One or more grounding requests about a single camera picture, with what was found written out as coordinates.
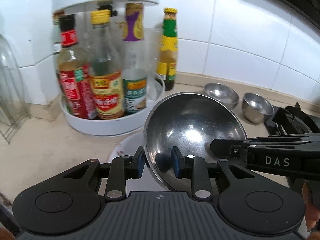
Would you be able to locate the floral plate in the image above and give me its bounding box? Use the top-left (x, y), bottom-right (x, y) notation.
top-left (107, 132), bottom-right (169, 195)

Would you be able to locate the large steel bowl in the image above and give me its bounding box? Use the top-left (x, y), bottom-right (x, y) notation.
top-left (143, 92), bottom-right (247, 192)

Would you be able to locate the small steel bowl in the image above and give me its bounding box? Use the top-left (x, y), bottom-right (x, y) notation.
top-left (241, 93), bottom-right (274, 124)

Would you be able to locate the medium steel bowl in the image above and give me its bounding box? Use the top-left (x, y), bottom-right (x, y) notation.
top-left (203, 83), bottom-right (239, 109)

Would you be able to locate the person's right hand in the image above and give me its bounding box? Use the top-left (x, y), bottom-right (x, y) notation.
top-left (302, 181), bottom-right (319, 232)

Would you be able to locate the black gas stove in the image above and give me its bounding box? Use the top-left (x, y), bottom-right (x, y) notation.
top-left (264, 102), bottom-right (319, 136)

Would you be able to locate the yellow cap vinegar bottle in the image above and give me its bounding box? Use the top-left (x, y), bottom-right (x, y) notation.
top-left (89, 9), bottom-right (124, 120)

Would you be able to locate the red label soy sauce bottle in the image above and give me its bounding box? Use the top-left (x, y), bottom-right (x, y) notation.
top-left (57, 15), bottom-right (97, 120)

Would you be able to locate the green yellow label oil bottle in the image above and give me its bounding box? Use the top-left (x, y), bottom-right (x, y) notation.
top-left (157, 8), bottom-right (178, 91)

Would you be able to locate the purple label fish sauce bottle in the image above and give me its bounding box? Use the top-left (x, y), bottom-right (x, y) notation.
top-left (121, 3), bottom-right (147, 114)

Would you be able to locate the glass pot lid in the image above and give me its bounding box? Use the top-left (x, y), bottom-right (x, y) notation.
top-left (1, 35), bottom-right (25, 126)

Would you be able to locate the clear bottle behind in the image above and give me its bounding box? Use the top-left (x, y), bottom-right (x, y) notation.
top-left (52, 11), bottom-right (65, 85)

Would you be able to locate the white two-tier rotating rack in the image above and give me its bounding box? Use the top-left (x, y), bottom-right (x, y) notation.
top-left (52, 0), bottom-right (164, 137)

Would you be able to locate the wire lid rack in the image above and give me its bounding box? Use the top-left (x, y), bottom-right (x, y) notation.
top-left (1, 64), bottom-right (30, 144)

